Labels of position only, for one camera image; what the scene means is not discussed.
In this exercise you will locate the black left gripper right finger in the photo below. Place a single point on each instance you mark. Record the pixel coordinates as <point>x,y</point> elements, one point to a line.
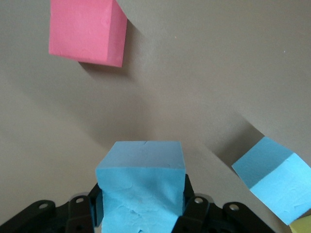
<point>194,216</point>

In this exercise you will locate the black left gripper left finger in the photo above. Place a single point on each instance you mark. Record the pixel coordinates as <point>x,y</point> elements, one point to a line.
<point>82,213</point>

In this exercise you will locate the blue foam cube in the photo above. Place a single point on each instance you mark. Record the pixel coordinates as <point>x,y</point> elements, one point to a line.
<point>274,179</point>
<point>141,184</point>

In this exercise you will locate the yellow foam cube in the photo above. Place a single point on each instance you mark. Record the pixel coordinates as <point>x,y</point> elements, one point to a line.
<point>302,227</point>

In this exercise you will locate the red foam cube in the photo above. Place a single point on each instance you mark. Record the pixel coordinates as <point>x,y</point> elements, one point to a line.
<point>82,31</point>

